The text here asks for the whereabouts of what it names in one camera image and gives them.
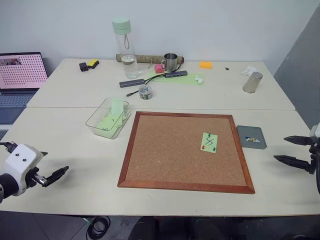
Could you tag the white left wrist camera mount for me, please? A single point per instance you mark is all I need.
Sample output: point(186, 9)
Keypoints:
point(20, 160)

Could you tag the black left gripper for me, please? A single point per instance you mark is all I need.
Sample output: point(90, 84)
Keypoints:
point(31, 177)

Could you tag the wooden framed cork board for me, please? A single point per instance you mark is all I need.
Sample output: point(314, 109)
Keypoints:
point(170, 155)

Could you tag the overturned steel cup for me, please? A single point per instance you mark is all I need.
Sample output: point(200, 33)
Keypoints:
point(252, 82)

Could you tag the grey USB hub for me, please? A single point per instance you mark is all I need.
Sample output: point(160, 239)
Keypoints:
point(131, 83)
point(176, 74)

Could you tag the grey laptop with pink screen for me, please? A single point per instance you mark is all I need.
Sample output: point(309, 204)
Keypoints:
point(20, 72)

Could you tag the small jar of pins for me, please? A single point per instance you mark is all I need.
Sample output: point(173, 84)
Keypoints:
point(146, 93)

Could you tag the green note with black scribble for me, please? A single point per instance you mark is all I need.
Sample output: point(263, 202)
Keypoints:
point(212, 141)

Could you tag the crumpled clear plastic bag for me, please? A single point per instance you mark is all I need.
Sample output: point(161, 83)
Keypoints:
point(248, 70)

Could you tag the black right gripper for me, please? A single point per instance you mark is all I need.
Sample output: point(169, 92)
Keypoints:
point(314, 152)

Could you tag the small white plastic clip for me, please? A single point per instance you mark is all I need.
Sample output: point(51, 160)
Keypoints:
point(199, 80)

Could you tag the clear bottle with green lid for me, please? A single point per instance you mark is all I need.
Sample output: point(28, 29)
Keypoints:
point(127, 50)

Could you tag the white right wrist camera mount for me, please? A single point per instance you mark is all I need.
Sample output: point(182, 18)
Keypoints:
point(315, 131)

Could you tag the brown rolled mat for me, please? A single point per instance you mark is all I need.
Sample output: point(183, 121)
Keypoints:
point(147, 58)

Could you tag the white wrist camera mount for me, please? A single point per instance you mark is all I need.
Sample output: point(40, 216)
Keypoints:
point(20, 160)
point(315, 131)

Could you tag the white plastic object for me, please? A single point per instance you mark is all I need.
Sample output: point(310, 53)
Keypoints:
point(256, 141)

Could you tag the large green paper sheet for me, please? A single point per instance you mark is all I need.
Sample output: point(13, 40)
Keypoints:
point(175, 81)

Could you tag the clear plastic box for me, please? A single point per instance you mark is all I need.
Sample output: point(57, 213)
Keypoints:
point(95, 125)

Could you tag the pink sponge block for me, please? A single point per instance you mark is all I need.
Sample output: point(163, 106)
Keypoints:
point(159, 69)

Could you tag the small black box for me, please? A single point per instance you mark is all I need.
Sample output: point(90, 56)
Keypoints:
point(84, 67)

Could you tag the yellow and black eraser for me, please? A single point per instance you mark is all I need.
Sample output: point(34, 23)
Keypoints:
point(93, 64)

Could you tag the orange sponge block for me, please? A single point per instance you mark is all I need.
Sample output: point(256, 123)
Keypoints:
point(206, 65)

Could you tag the grey square tray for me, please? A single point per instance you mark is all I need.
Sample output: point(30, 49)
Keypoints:
point(252, 146)

